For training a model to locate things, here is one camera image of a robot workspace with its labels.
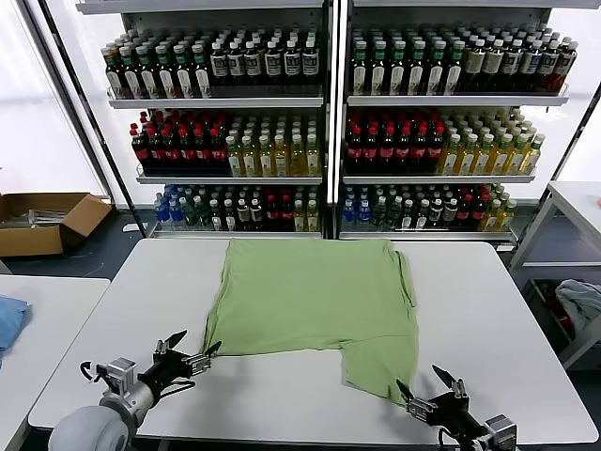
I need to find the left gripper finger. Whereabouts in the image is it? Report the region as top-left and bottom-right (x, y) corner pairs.
(182, 340), (223, 375)
(156, 330), (188, 354)

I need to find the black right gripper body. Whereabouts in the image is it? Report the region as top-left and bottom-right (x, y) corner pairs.
(424, 393), (487, 436)

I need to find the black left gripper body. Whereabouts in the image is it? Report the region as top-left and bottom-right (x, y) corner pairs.
(138, 350), (192, 397)

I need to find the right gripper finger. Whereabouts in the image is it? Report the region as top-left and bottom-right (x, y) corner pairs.
(431, 365), (470, 400)
(396, 379), (433, 417)

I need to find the green t-shirt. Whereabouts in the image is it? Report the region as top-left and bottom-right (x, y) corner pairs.
(200, 238), (421, 406)

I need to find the red fabric item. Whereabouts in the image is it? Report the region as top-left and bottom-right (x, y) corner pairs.
(547, 295), (577, 340)

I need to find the pale grey crumpled cloth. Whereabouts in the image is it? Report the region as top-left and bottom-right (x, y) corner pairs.
(555, 279), (601, 339)

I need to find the blue folded cloth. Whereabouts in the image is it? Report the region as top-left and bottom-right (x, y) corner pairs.
(0, 294), (33, 361)

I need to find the red cap cola bottle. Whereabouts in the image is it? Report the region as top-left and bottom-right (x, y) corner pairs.
(193, 127), (212, 173)
(130, 122), (150, 173)
(395, 125), (413, 173)
(457, 194), (473, 230)
(427, 122), (445, 173)
(411, 124), (429, 173)
(378, 125), (397, 173)
(162, 127), (181, 173)
(279, 194), (295, 231)
(347, 124), (364, 173)
(147, 127), (165, 173)
(471, 194), (488, 230)
(209, 127), (228, 173)
(264, 194), (281, 231)
(362, 125), (380, 173)
(178, 127), (197, 173)

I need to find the shiny metal parts bundle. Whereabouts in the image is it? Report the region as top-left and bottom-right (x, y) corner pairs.
(25, 209), (71, 230)

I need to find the brown cardboard box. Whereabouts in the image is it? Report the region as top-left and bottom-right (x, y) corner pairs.
(0, 192), (114, 258)

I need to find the white metal shelf unit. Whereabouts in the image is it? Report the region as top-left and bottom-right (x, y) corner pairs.
(74, 0), (335, 241)
(333, 0), (572, 244)

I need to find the green cap dark tea bottle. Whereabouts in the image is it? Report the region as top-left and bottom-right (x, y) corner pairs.
(154, 44), (177, 99)
(119, 44), (141, 99)
(445, 39), (464, 93)
(103, 42), (124, 99)
(191, 43), (212, 99)
(407, 40), (426, 93)
(426, 40), (447, 93)
(172, 43), (193, 99)
(369, 40), (389, 93)
(388, 40), (408, 93)
(136, 44), (159, 99)
(351, 40), (370, 93)

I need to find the white cap blue label bottle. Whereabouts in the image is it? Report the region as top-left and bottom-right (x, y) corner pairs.
(501, 39), (523, 93)
(519, 39), (542, 93)
(264, 40), (283, 86)
(283, 39), (301, 86)
(244, 40), (263, 86)
(226, 40), (245, 86)
(300, 39), (318, 86)
(209, 40), (227, 86)
(538, 39), (560, 93)

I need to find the beige label dark bottle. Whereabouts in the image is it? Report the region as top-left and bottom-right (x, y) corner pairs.
(463, 39), (485, 93)
(483, 39), (504, 93)

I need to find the white cap reddish tea bottle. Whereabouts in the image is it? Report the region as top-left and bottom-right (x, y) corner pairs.
(556, 40), (578, 93)

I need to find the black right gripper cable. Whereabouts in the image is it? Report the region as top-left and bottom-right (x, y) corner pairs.
(438, 424), (465, 446)

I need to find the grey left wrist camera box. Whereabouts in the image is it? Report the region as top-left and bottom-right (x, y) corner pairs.
(96, 357), (140, 396)

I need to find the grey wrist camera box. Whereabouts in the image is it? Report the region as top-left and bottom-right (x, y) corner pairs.
(485, 413), (518, 450)
(96, 357), (140, 396)

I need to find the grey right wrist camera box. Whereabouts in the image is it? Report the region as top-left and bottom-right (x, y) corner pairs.
(485, 413), (518, 450)

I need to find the black left wrist cable loop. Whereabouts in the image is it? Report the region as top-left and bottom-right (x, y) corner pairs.
(79, 360), (102, 384)

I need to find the black window frame post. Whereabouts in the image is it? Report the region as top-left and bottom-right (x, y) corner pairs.
(544, 86), (601, 203)
(21, 0), (147, 239)

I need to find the white metal frame table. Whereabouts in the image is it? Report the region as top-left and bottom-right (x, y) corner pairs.
(509, 180), (601, 370)

